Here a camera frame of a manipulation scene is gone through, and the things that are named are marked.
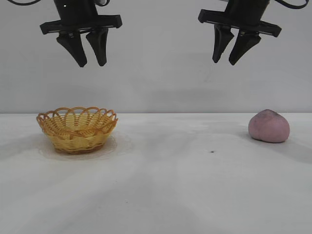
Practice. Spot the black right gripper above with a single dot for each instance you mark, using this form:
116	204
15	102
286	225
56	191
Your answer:
240	17

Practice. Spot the yellow woven plastic basket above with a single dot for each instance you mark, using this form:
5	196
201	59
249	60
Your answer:
76	132

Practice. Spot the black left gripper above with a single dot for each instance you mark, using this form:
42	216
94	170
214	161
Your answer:
75	12

